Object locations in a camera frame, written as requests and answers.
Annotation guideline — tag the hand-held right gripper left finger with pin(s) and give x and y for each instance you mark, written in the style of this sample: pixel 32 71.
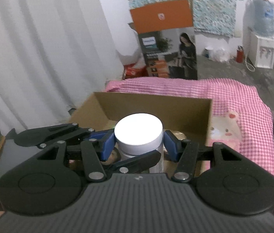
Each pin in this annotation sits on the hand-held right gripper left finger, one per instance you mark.
pixel 107 150

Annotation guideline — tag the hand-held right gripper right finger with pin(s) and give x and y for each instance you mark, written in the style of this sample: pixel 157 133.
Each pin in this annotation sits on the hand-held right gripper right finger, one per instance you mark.
pixel 169 148

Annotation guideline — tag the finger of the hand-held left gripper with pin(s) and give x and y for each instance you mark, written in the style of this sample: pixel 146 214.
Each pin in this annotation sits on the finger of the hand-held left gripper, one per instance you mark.
pixel 98 134
pixel 141 159

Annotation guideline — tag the white plastic bottle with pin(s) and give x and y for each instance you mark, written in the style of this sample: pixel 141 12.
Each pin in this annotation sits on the white plastic bottle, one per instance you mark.
pixel 139 131

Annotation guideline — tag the large cardboard box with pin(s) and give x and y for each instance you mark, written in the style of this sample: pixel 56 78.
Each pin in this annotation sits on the large cardboard box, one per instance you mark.
pixel 151 106

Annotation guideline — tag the red package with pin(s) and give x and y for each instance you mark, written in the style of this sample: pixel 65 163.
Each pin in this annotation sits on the red package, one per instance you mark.
pixel 134 71

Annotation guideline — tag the pink checked tablecloth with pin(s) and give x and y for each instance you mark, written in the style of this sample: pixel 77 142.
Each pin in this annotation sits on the pink checked tablecloth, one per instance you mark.
pixel 236 97

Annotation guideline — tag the white curtain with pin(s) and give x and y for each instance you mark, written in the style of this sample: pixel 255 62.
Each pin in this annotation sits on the white curtain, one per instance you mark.
pixel 42 41

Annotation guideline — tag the white plastic bag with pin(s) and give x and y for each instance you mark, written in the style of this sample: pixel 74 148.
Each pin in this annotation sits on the white plastic bag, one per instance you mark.
pixel 217 54

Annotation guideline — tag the red bottle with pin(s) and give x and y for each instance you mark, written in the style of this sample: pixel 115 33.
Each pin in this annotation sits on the red bottle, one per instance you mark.
pixel 240 54

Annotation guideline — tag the white water dispenser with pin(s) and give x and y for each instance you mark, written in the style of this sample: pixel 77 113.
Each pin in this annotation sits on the white water dispenser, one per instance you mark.
pixel 263 51

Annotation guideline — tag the blue water jug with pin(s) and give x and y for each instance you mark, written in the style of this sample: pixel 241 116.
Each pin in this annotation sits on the blue water jug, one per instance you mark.
pixel 264 12

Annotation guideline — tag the speckled blue wall cloth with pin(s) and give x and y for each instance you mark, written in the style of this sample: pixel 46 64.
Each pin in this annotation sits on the speckled blue wall cloth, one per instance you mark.
pixel 212 4

